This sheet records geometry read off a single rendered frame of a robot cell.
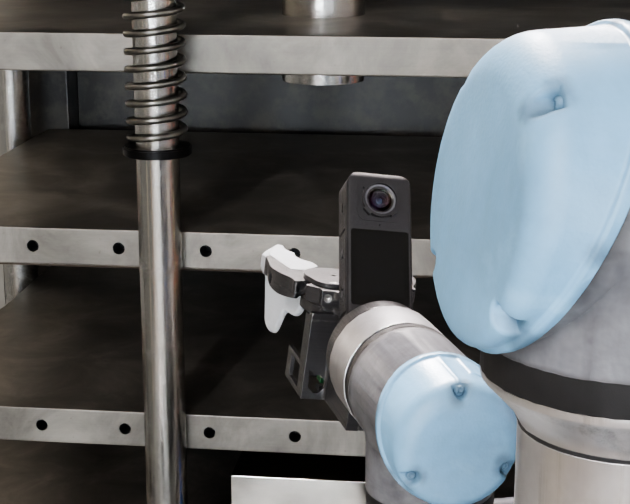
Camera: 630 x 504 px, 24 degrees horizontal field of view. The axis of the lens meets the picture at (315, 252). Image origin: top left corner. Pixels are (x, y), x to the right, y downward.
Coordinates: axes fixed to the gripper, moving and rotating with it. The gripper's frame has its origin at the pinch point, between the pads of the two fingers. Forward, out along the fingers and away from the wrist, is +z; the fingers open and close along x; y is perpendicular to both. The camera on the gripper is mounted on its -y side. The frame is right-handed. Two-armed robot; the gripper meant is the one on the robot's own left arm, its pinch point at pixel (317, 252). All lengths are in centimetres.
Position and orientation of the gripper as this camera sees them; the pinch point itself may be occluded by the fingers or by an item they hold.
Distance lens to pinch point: 111.7
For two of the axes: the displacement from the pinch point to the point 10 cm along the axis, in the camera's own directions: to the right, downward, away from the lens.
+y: -1.3, 9.7, 2.2
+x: 9.7, 0.8, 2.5
